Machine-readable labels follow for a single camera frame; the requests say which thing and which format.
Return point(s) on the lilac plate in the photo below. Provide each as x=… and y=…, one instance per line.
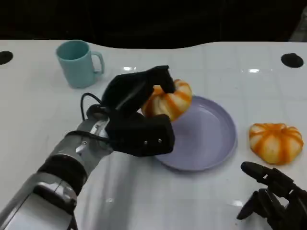
x=204, y=136

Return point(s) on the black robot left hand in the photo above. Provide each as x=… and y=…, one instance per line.
x=134, y=134

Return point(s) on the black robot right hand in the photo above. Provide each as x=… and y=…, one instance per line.
x=283, y=187

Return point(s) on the black table grommet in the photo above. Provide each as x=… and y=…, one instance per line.
x=292, y=60
x=4, y=57

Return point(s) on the pale green mug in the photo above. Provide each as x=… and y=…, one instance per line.
x=76, y=67

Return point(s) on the pale grey background object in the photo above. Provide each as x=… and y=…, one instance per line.
x=299, y=31

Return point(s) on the orange and white bread roll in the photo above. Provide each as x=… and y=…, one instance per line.
x=275, y=143
x=172, y=103

